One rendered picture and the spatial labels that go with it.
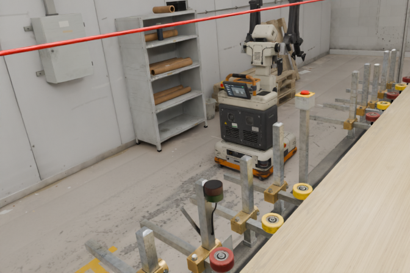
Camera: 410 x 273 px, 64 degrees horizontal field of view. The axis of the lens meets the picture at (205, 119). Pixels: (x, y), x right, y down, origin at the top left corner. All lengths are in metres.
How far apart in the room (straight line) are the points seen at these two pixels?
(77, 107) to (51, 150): 0.52
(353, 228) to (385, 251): 0.13
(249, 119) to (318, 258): 2.09
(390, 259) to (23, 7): 3.28
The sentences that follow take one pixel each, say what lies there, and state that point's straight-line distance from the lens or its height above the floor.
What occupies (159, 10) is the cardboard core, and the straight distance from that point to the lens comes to 4.14.
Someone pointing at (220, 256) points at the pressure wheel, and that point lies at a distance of 1.15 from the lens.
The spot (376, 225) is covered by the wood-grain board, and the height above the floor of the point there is 0.90.
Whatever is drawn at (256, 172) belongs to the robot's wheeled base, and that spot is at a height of 0.10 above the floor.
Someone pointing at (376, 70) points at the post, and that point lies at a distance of 2.80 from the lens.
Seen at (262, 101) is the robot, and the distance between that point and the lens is 2.95.
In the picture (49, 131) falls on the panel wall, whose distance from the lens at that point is 3.69.
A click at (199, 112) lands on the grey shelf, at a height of 0.20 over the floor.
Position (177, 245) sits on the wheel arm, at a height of 0.86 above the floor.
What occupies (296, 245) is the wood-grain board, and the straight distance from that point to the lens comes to 1.20.
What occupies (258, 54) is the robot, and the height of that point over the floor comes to 1.13.
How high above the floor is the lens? 1.70
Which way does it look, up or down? 21 degrees down
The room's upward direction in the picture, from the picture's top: 5 degrees counter-clockwise
